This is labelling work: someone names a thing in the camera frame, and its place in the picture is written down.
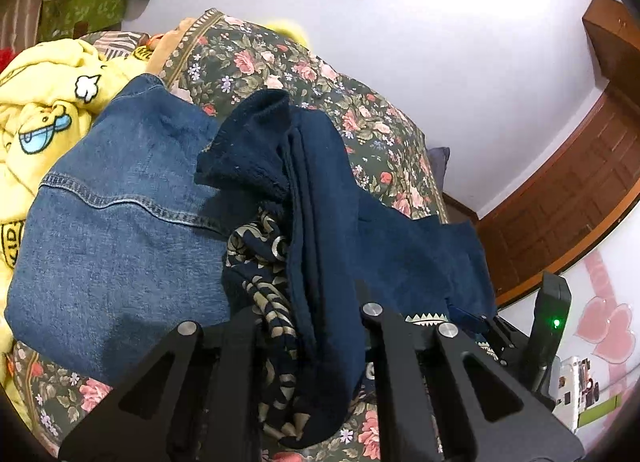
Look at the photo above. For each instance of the red cloth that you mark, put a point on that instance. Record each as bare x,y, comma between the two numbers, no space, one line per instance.
5,57

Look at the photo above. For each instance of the peach cloth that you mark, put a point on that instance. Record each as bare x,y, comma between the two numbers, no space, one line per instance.
170,49

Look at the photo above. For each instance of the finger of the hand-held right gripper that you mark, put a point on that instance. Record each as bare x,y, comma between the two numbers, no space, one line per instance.
497,337

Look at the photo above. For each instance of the floral bed sheet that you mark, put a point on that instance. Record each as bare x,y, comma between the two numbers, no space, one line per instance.
350,107

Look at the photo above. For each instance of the wooden cabinet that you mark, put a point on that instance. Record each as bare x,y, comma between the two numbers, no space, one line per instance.
612,42

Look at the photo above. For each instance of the brown wooden bed frame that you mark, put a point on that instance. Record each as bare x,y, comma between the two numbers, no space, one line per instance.
460,209

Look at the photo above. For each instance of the navy fleece garment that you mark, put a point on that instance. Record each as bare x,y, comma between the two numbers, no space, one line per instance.
325,192

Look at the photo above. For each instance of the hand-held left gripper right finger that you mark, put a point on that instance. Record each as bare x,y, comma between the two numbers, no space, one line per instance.
387,342

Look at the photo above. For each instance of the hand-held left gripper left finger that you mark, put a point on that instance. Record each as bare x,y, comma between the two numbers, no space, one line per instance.
240,337

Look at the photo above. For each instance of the blue denim garment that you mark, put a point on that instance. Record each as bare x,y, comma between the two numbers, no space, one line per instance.
125,242

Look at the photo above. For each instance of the wooden door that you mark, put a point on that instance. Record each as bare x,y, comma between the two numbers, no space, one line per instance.
565,202

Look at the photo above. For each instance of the striped brown curtain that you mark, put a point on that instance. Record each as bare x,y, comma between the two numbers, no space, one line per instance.
25,12

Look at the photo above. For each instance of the green patterned box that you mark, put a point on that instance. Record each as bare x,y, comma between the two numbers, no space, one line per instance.
85,9

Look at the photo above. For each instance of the navy patterned garment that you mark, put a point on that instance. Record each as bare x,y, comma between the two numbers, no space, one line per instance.
260,272

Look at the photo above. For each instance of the yellow plush toy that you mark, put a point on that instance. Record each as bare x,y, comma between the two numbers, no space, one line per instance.
287,31

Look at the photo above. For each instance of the yellow cartoon blanket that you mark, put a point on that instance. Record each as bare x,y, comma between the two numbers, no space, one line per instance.
45,92

